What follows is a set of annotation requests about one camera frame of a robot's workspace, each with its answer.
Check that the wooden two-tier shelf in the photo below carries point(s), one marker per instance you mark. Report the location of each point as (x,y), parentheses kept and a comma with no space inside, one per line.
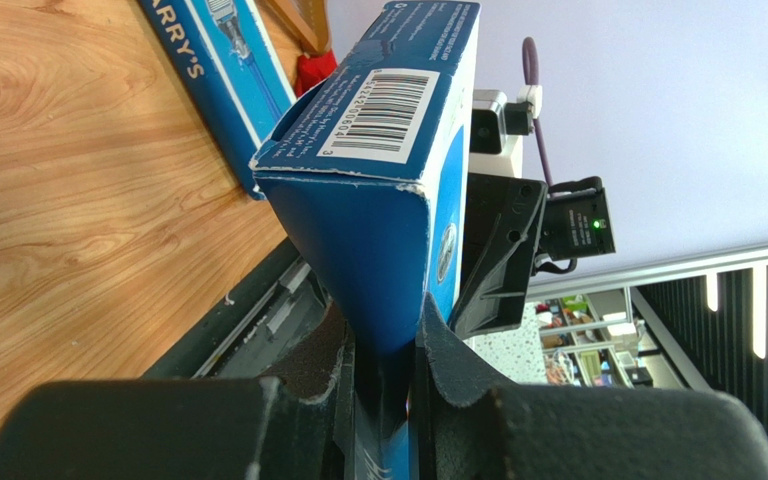
(307,21)

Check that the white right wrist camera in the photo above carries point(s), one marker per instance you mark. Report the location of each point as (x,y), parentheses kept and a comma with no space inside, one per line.
(497,128)

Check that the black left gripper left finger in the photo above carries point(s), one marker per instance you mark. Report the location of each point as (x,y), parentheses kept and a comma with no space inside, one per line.
(278,425)

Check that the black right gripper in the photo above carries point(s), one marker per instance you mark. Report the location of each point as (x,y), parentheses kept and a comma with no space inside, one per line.
(502,225)

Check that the red cloth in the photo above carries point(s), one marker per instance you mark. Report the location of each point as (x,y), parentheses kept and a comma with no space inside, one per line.
(311,70)

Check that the blue Harry's razor box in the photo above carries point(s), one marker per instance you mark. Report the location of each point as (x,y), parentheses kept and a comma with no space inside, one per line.
(223,54)
(367,174)

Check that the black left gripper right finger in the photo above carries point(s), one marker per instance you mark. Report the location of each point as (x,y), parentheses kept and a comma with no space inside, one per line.
(472,422)

